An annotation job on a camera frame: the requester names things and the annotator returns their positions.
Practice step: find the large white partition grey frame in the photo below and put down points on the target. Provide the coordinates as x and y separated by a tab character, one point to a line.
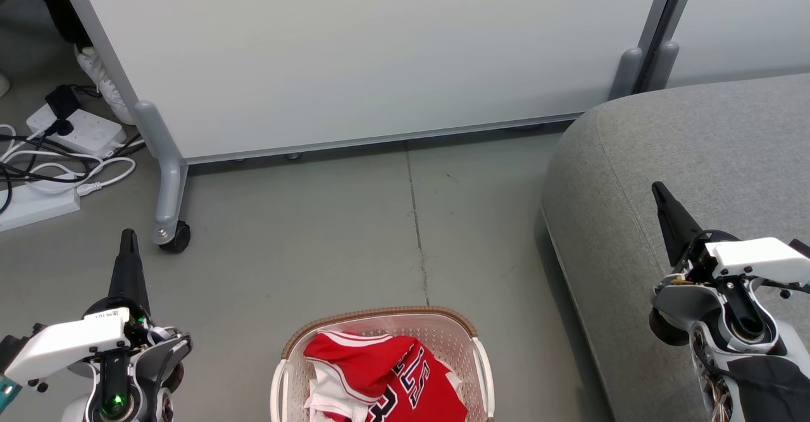
380	49

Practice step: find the long white power strip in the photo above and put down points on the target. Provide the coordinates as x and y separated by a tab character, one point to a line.
38	205

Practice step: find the white square power strip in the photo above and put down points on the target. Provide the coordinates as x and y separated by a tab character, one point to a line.
95	132

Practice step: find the black trouser leg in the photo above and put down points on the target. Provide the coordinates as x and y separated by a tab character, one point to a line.
60	1

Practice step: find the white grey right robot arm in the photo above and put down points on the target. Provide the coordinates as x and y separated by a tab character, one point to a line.
772	384

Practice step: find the black power adapter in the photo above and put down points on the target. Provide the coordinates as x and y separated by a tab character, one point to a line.
62	102

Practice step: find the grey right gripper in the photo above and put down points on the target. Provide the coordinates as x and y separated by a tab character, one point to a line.
680	305

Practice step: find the black castor wheel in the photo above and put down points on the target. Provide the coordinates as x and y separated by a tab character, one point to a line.
178	237

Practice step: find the red white sports shorts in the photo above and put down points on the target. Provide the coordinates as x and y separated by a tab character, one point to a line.
433	397

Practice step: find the white shoe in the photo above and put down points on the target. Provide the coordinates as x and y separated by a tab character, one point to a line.
3	84
104	83

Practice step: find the narrow white partition grey frame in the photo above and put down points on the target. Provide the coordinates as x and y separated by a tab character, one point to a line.
747	23

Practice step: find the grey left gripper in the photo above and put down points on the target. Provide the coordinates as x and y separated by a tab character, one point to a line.
149	365

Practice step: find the white laundry basket brown rim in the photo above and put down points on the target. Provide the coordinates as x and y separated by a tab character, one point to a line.
455	340

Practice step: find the grey fabric sofa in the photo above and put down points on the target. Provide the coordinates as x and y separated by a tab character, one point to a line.
683	150

